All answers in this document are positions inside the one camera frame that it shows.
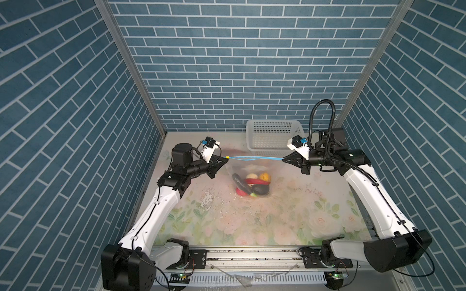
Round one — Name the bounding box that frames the yellow toy fruit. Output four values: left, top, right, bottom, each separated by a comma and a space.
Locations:
258, 172, 271, 183

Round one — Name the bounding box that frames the white plastic mesh basket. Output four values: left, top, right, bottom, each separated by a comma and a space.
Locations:
246, 120, 305, 155

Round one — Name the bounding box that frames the cream toy food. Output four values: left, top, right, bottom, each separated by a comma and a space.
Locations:
246, 173, 258, 179

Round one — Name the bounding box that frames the red toy chili pepper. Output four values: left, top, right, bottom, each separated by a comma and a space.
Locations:
245, 178, 271, 185

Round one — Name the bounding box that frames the clear zip top bag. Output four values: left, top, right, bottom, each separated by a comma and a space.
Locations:
226, 156, 282, 199

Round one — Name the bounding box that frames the black toy avocado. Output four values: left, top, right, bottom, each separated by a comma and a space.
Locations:
251, 184, 270, 196

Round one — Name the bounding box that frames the pink toy fruit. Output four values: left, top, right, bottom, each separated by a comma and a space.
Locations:
235, 188, 249, 196

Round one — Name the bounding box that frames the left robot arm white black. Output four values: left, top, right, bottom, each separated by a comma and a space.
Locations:
101, 137, 228, 291

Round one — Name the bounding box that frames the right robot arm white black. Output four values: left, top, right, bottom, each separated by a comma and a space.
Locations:
282, 129, 432, 273

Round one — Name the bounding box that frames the left circuit board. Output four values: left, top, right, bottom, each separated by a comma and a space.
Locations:
168, 274, 191, 285

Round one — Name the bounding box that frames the circuit board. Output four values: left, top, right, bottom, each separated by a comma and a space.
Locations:
325, 271, 347, 282
168, 274, 191, 285

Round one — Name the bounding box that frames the right circuit board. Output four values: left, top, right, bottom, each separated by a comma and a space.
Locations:
325, 271, 347, 282

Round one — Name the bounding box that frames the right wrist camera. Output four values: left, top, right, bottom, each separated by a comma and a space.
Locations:
287, 135, 310, 161

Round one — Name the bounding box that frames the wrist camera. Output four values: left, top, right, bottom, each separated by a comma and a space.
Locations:
287, 135, 310, 161
201, 137, 220, 163

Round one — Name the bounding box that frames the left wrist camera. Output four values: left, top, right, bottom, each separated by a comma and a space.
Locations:
201, 137, 220, 163

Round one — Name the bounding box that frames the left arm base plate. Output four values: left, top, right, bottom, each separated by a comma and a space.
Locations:
167, 249, 208, 270

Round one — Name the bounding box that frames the aluminium front rail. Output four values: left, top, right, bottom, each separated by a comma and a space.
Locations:
103, 245, 405, 274

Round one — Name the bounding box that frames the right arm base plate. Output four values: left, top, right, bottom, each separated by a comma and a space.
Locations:
297, 247, 353, 269

